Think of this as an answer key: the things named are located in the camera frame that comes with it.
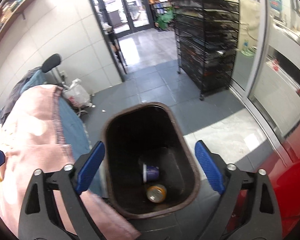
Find white purple yogurt cup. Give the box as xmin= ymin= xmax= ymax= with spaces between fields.
xmin=142 ymin=163 xmax=160 ymax=183

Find dark brown trash bin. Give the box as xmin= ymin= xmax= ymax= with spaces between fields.
xmin=102 ymin=102 xmax=200 ymax=219

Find pink polka dot blanket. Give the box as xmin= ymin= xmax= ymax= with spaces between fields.
xmin=0 ymin=85 xmax=140 ymax=239

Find grey blue massage bed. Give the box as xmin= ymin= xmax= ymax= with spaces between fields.
xmin=0 ymin=67 xmax=46 ymax=125

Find white plastic bag on floor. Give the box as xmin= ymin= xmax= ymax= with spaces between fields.
xmin=63 ymin=79 xmax=93 ymax=108

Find black round stool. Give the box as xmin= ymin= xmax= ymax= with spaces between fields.
xmin=41 ymin=54 xmax=62 ymax=73

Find glass double door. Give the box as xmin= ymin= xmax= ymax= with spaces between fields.
xmin=98 ymin=0 xmax=154 ymax=38

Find black metal drawer rack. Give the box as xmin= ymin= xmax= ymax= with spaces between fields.
xmin=171 ymin=0 xmax=240 ymax=100

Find green potted plant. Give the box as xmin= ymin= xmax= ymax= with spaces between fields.
xmin=155 ymin=10 xmax=174 ymax=31

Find lower wooden wall shelf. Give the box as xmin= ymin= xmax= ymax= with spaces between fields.
xmin=0 ymin=0 xmax=35 ymax=42

